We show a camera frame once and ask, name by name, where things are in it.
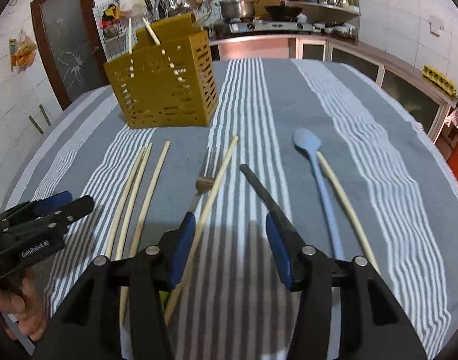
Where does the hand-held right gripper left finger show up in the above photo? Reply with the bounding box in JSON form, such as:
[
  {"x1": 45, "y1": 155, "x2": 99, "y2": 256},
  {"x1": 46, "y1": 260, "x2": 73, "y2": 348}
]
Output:
[{"x1": 38, "y1": 212, "x2": 197, "y2": 360}]

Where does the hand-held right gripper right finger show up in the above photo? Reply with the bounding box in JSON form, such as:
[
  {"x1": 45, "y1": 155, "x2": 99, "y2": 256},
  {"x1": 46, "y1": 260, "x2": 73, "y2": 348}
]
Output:
[{"x1": 266, "y1": 212, "x2": 428, "y2": 360}]

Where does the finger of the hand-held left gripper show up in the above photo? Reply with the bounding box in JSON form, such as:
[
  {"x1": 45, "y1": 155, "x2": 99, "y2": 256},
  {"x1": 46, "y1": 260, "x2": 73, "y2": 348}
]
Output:
[
  {"x1": 6, "y1": 195, "x2": 95, "y2": 241},
  {"x1": 0, "y1": 191, "x2": 73, "y2": 229}
]

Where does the black knife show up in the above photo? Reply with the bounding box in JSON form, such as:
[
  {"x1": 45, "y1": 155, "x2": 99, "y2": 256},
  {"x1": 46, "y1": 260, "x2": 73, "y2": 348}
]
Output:
[{"x1": 239, "y1": 163, "x2": 291, "y2": 233}]

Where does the metal fork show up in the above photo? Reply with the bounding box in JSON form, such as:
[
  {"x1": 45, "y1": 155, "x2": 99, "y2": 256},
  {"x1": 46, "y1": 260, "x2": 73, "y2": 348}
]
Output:
[{"x1": 189, "y1": 146, "x2": 219, "y2": 214}]

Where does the light blue silicone spatula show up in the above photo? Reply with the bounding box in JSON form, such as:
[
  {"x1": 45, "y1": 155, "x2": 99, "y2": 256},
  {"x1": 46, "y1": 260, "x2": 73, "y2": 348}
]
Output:
[{"x1": 293, "y1": 128, "x2": 345, "y2": 262}]

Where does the yellow perforated utensil holder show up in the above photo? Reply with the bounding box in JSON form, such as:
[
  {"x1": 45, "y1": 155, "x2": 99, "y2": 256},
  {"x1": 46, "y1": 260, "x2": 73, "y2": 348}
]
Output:
[{"x1": 103, "y1": 12, "x2": 219, "y2": 130}]

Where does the person's left hand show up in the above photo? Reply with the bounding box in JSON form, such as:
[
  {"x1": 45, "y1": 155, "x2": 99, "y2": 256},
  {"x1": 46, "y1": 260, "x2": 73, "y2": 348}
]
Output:
[{"x1": 0, "y1": 269, "x2": 47, "y2": 342}]

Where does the grey white striped tablecloth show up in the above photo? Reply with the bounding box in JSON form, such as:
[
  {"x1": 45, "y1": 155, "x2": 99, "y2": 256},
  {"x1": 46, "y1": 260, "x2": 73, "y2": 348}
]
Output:
[{"x1": 4, "y1": 58, "x2": 458, "y2": 360}]

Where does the hanging orange snack bag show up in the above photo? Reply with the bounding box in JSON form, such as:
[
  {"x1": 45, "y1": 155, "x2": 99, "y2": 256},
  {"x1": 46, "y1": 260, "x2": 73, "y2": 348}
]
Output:
[{"x1": 10, "y1": 32, "x2": 38, "y2": 72}]

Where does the brown framed frosted glass door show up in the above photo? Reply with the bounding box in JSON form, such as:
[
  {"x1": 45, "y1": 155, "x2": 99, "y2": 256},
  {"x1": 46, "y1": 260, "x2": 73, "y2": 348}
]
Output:
[{"x1": 30, "y1": 0, "x2": 110, "y2": 111}]

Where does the black yellow red toy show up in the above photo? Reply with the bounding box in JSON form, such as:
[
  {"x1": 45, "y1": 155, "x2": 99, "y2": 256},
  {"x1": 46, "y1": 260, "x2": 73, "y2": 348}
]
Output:
[{"x1": 101, "y1": 4, "x2": 122, "y2": 28}]

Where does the steel gas stove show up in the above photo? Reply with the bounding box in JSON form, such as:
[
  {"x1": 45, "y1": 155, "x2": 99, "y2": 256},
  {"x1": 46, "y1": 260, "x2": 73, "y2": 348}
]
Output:
[{"x1": 213, "y1": 19, "x2": 314, "y2": 38}]

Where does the yellow egg carton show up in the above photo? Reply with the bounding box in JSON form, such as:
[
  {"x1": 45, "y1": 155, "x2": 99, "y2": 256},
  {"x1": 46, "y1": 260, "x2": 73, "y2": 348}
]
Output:
[{"x1": 422, "y1": 64, "x2": 458, "y2": 97}]

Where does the black wok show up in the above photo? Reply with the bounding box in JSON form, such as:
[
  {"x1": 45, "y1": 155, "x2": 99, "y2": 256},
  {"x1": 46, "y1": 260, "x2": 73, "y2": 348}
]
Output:
[{"x1": 264, "y1": 4, "x2": 304, "y2": 22}]

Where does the steel cooking pot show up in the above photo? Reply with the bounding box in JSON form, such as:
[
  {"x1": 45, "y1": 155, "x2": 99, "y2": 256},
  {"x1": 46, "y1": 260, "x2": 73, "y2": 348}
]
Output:
[{"x1": 219, "y1": 0, "x2": 258, "y2": 22}]

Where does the steel corner shelf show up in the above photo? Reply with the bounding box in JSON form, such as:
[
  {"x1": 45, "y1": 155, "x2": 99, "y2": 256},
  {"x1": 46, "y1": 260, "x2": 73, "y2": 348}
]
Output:
[{"x1": 284, "y1": 0, "x2": 361, "y2": 42}]

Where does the white wall socket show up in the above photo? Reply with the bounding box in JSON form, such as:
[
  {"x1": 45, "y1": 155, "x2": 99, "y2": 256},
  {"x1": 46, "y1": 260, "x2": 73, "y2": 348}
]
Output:
[{"x1": 428, "y1": 16, "x2": 445, "y2": 37}]

